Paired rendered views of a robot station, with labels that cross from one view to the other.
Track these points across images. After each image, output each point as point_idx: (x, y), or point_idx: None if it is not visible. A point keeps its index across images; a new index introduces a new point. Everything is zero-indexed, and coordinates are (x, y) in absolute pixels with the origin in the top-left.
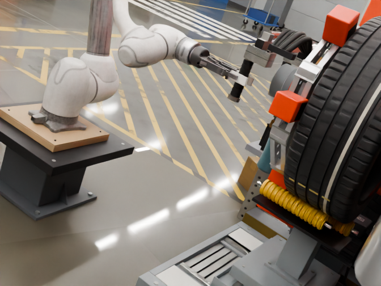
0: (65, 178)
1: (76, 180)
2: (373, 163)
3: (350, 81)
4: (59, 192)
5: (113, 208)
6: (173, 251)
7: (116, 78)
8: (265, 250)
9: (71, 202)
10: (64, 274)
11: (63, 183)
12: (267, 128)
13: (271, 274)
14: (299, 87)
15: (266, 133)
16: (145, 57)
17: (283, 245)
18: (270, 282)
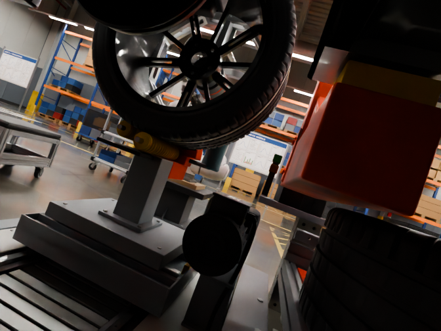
0: (168, 204)
1: (176, 211)
2: (107, 27)
3: None
4: (163, 211)
5: None
6: None
7: (220, 165)
8: (153, 218)
9: (165, 220)
10: None
11: (167, 207)
12: (279, 182)
13: (113, 208)
14: (162, 50)
15: (278, 186)
16: (172, 105)
17: (178, 232)
18: (97, 203)
